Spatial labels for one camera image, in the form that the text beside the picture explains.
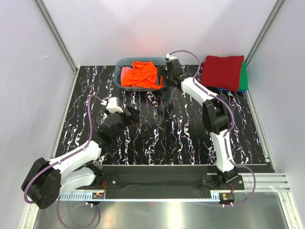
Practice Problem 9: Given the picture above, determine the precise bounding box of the clear blue plastic bin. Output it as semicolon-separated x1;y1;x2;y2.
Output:
114;58;166;92

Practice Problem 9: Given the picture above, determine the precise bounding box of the orange t shirt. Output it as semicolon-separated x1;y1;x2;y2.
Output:
121;61;161;89

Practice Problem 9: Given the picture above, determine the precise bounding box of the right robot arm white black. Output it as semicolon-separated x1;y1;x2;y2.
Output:
157;57;238;189

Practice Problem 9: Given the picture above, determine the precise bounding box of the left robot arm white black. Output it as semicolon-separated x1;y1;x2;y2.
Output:
21;106;140;209

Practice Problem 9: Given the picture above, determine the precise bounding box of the pink t shirt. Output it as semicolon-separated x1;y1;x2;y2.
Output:
121;66;132;83

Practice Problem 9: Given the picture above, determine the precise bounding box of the folded blue t shirt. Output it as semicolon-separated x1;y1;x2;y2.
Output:
217;88;248;93

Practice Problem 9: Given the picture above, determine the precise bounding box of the folded red t shirt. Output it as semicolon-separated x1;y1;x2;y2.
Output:
200;55;244;92

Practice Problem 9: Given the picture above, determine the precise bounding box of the folded green t shirt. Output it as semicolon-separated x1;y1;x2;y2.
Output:
239;62;248;89

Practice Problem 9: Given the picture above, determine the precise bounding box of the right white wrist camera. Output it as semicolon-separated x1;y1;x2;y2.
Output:
165;53;177;61

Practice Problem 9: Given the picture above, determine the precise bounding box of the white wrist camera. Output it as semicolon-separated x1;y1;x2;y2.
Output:
101;97;123;114
165;53;177;61

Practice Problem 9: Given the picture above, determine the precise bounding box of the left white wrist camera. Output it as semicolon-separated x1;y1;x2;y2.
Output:
101;97;123;114

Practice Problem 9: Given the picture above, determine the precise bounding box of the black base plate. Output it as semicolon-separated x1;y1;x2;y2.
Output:
97;165;244;201

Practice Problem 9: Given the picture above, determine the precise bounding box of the white slotted cable duct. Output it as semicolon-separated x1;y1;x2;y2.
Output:
61;189;230;202

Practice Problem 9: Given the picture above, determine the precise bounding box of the right aluminium frame post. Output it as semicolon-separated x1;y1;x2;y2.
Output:
245;0;286;67

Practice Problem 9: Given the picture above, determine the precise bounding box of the aluminium frame post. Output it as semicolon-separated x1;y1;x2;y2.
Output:
34;0;78;73
245;0;286;67

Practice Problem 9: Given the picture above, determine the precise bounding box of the left aluminium frame post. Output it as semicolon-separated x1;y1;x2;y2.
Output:
34;0;78;73

